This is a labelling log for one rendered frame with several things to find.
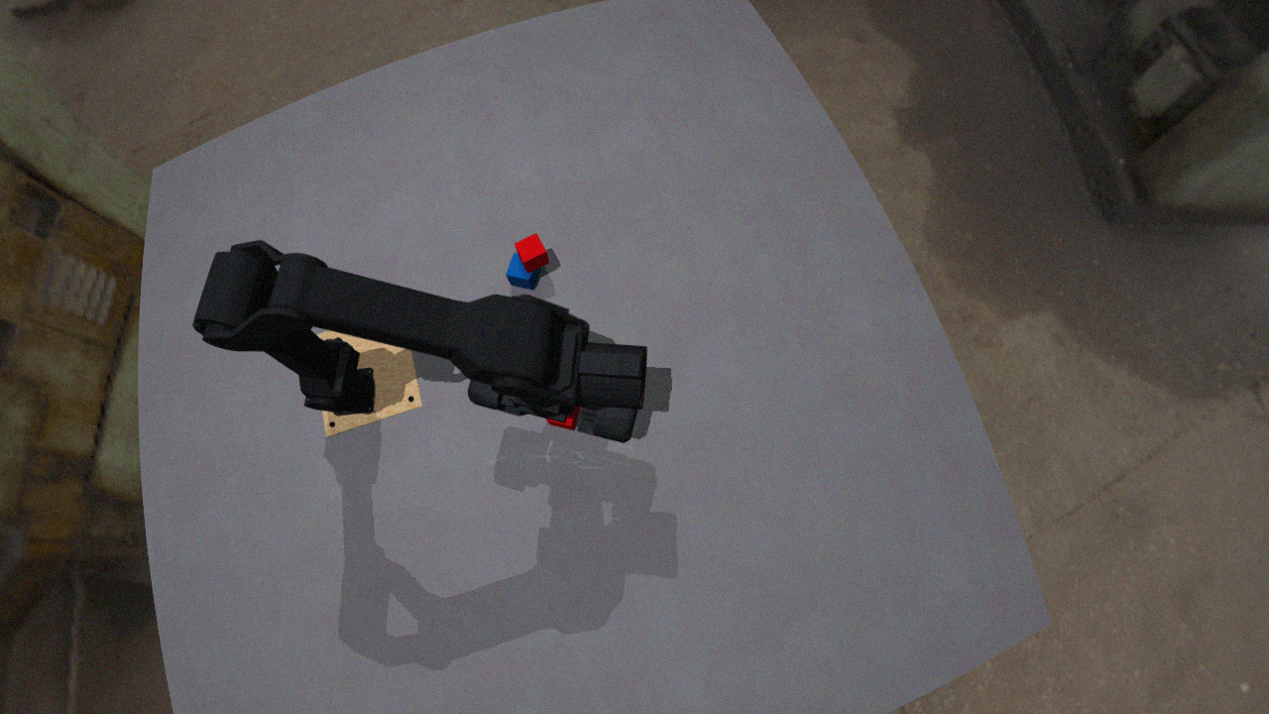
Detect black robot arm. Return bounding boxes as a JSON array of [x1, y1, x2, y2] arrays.
[[192, 240, 647, 416]]

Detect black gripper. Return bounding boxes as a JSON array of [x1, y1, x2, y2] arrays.
[[468, 380, 637, 443]]

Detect red cube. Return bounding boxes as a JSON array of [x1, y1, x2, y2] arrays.
[[544, 407, 580, 430], [515, 235, 549, 273]]

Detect blue cube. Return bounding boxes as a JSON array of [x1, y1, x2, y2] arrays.
[[506, 252, 541, 290]]

